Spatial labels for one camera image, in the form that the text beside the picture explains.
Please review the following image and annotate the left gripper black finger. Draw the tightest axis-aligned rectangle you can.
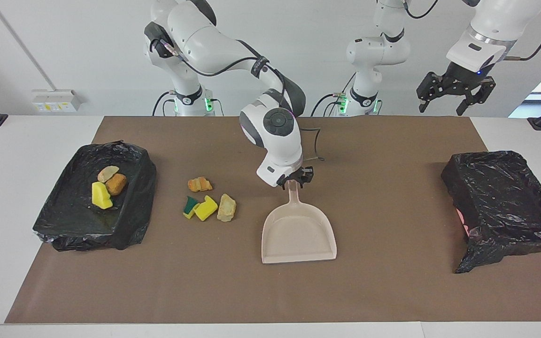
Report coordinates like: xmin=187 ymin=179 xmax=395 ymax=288
xmin=417 ymin=71 xmax=445 ymax=113
xmin=456 ymin=81 xmax=496 ymax=116

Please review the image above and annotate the beige plastic dustpan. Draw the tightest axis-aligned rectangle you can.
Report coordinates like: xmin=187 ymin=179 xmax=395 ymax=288
xmin=261 ymin=180 xmax=338 ymax=264

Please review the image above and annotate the angular beige sponge chunk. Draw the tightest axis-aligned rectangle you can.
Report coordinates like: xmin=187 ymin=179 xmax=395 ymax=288
xmin=217 ymin=193 xmax=237 ymax=223

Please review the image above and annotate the yellow sponge piece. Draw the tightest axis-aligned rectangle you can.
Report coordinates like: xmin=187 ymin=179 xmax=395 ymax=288
xmin=92 ymin=182 xmax=114 ymax=210
xmin=193 ymin=195 xmax=218 ymax=222

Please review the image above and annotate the orange striped sponge piece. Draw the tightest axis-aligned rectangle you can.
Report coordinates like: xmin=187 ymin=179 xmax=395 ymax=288
xmin=187 ymin=177 xmax=213 ymax=192

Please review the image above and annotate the yellow green scouring sponge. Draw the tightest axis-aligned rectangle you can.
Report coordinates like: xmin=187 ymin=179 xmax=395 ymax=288
xmin=182 ymin=196 xmax=201 ymax=220

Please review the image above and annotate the brown sponge chunk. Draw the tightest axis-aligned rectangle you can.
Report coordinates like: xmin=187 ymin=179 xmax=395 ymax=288
xmin=105 ymin=173 xmax=128 ymax=196

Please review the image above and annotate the rounded beige sponge chunk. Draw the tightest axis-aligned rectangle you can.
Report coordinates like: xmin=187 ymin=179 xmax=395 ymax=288
xmin=97 ymin=166 xmax=120 ymax=183

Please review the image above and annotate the pink bin in black bag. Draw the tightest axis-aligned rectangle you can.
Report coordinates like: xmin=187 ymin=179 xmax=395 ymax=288
xmin=441 ymin=150 xmax=541 ymax=274

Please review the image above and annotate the brown paper table mat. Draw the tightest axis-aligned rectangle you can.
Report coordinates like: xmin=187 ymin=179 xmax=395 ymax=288
xmin=4 ymin=116 xmax=541 ymax=324

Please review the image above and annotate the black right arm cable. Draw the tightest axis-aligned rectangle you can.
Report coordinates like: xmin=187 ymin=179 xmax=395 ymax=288
xmin=158 ymin=38 xmax=326 ymax=162

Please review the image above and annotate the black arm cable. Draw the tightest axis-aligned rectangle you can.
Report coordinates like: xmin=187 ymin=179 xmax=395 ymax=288
xmin=404 ymin=0 xmax=541 ymax=61
xmin=158 ymin=38 xmax=326 ymax=162

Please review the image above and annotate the black base cable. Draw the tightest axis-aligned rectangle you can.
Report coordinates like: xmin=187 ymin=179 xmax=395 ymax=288
xmin=152 ymin=91 xmax=175 ymax=116
xmin=310 ymin=92 xmax=348 ymax=116

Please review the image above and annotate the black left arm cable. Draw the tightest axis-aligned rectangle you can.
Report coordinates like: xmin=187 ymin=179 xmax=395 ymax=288
xmin=404 ymin=0 xmax=541 ymax=61

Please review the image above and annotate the white wall socket box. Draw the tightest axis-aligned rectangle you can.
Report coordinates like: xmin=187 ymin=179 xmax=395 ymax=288
xmin=32 ymin=89 xmax=82 ymax=113

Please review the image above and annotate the white wall cable conduit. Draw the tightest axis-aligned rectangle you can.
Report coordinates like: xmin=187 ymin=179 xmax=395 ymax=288
xmin=0 ymin=0 xmax=56 ymax=91

